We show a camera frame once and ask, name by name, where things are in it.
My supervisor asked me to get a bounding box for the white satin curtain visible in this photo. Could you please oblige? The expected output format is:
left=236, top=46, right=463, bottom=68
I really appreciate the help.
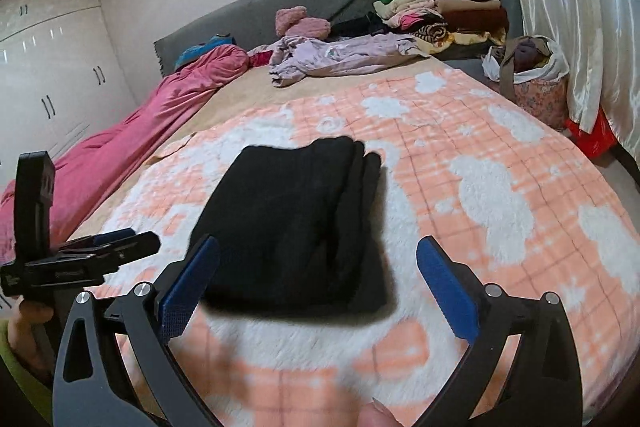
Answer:
left=480, top=0, right=640, bottom=178

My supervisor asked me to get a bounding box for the bag with clothes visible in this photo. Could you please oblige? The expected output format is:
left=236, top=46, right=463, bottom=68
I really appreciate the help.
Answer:
left=482, top=34, right=571, bottom=130

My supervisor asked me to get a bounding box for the person's left hand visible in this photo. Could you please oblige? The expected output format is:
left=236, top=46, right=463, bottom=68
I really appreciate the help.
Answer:
left=7, top=297, right=55, bottom=379

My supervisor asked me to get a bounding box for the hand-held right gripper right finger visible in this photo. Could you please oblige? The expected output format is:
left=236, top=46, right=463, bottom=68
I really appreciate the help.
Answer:
left=415, top=234, right=583, bottom=427

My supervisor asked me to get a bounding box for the teal cloth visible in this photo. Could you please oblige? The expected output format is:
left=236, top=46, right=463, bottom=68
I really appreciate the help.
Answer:
left=174, top=34, right=236, bottom=70

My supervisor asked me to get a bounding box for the pink fluffy garment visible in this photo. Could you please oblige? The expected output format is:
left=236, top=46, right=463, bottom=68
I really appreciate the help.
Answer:
left=276, top=7, right=331, bottom=40

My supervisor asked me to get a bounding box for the pink quilt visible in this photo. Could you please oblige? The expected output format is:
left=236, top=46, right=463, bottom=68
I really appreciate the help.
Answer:
left=0, top=44, right=251, bottom=268

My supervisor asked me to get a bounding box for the beige fleece blanket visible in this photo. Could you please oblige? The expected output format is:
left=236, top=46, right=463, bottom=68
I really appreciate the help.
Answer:
left=65, top=56, right=446, bottom=239

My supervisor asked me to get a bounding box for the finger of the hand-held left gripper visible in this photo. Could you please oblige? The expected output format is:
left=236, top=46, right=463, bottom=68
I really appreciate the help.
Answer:
left=100, top=231, right=162, bottom=272
left=62, top=228, right=138, bottom=254

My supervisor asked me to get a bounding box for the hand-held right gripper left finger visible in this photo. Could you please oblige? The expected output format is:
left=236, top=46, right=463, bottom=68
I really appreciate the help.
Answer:
left=51, top=234, right=236, bottom=427

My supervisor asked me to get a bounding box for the person's left forearm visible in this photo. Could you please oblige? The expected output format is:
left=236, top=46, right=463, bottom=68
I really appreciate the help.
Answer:
left=0, top=319, right=53, bottom=414

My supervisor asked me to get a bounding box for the crumpled lilac garment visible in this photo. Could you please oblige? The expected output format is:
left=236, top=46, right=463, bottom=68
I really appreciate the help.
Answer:
left=269, top=33, right=431, bottom=88

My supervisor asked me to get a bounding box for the dark red cloth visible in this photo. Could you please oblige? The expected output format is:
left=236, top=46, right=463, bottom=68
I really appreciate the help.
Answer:
left=247, top=44, right=274, bottom=68

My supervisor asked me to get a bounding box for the red plastic bag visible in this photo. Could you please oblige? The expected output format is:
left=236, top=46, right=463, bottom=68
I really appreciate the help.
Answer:
left=565, top=107, right=619, bottom=160

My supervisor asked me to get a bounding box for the person's right hand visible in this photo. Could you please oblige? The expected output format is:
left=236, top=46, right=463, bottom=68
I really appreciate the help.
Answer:
left=359, top=398, right=402, bottom=427

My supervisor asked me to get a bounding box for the stack of folded clothes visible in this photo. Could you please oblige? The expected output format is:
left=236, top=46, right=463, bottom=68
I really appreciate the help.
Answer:
left=372, top=0, right=511, bottom=48

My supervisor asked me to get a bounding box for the black sweater with orange cuffs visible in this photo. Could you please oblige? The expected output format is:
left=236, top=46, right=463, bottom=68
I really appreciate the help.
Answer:
left=190, top=137, right=396, bottom=323

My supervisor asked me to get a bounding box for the folded black garment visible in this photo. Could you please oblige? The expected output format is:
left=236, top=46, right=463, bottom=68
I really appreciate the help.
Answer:
left=330, top=13, right=386, bottom=38

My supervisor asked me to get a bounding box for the white wardrobe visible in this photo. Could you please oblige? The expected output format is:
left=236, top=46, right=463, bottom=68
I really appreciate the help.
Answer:
left=0, top=0, right=138, bottom=168

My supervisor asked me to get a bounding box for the peach and white plaid blanket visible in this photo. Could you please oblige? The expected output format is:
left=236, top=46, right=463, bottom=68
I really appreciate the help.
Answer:
left=65, top=69, right=640, bottom=427

